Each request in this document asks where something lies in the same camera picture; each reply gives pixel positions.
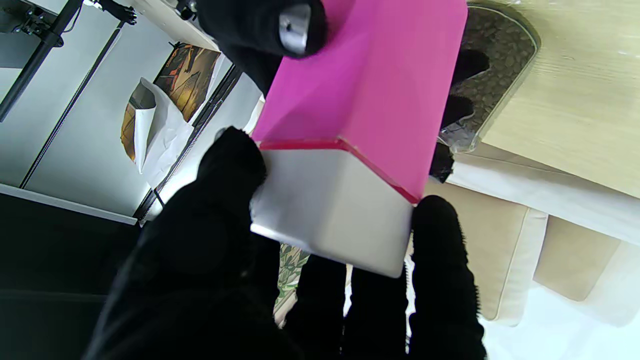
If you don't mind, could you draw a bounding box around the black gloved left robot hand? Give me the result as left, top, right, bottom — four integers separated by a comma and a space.
82, 127, 489, 360

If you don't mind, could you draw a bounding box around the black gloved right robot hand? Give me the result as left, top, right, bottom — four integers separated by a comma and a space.
195, 0, 491, 183

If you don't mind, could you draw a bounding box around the pink square coffee jar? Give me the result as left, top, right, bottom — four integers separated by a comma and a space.
251, 0, 469, 205

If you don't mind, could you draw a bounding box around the white square jar lid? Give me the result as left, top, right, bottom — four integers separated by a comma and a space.
249, 147, 416, 279

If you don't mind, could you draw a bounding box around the glass jar of coffee beans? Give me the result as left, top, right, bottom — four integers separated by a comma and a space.
440, 2, 541, 154

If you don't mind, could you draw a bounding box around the pale green large-leaf houseplant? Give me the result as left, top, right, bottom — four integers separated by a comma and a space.
274, 243, 312, 321

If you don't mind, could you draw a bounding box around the curled white paper sheet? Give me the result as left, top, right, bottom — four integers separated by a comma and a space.
120, 77, 195, 190

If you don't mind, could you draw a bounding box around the black tripod stand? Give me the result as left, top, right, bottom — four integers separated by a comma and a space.
0, 0, 138, 123

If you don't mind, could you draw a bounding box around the beige fabric sofa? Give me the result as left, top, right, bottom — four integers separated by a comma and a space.
410, 150, 640, 328

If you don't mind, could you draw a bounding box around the orange dark wall painting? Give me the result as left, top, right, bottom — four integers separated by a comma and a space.
154, 42, 222, 123

